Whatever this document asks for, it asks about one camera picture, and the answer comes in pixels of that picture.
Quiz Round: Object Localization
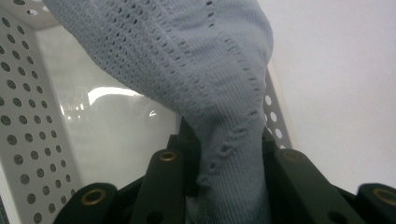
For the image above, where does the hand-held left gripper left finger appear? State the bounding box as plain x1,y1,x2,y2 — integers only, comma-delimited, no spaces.
167,116,204,200

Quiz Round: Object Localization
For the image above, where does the white perforated plastic basket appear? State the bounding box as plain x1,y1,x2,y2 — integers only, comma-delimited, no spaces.
0,0,293,224

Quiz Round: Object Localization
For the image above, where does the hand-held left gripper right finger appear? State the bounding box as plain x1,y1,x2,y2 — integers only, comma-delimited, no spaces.
261,125,283,200

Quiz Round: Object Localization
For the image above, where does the light blue knit tank top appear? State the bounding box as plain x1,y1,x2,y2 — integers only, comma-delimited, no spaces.
41,0,275,224

